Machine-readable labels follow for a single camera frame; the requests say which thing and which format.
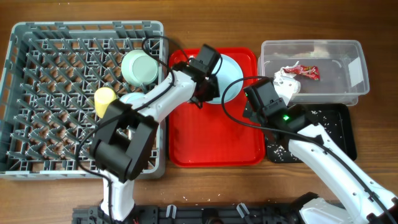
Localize light blue plate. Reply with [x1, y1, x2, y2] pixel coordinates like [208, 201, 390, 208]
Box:
[208, 54, 243, 105]

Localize white napkin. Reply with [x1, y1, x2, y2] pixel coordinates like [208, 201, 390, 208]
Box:
[273, 61, 301, 105]

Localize rice and nut leftovers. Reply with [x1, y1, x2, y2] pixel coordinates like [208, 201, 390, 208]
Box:
[267, 108, 346, 158]

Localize red candy wrapper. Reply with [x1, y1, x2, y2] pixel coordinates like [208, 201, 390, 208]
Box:
[283, 65, 320, 80]

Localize mint green bowl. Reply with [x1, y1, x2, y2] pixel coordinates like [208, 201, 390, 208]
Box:
[121, 49, 159, 87]

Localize small teal saucer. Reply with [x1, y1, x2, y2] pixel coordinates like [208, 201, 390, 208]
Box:
[119, 92, 145, 104]

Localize yellow plastic cup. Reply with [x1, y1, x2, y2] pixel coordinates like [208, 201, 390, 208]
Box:
[94, 87, 117, 118]

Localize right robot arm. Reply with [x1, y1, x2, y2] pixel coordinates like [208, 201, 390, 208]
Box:
[244, 78, 397, 223]

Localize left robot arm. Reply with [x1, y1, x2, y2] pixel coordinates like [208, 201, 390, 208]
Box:
[90, 45, 222, 222]

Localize grey dishwasher rack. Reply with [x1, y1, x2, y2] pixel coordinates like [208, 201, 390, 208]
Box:
[1, 21, 168, 180]

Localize red plastic tray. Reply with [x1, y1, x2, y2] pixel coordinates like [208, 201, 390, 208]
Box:
[168, 47, 266, 168]

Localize black plastic tray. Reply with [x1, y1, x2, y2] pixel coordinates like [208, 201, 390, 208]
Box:
[264, 103, 358, 164]

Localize clear plastic bin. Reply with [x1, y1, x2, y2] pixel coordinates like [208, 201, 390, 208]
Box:
[257, 40, 369, 106]

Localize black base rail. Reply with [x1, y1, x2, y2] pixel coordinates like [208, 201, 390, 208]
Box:
[72, 202, 346, 224]

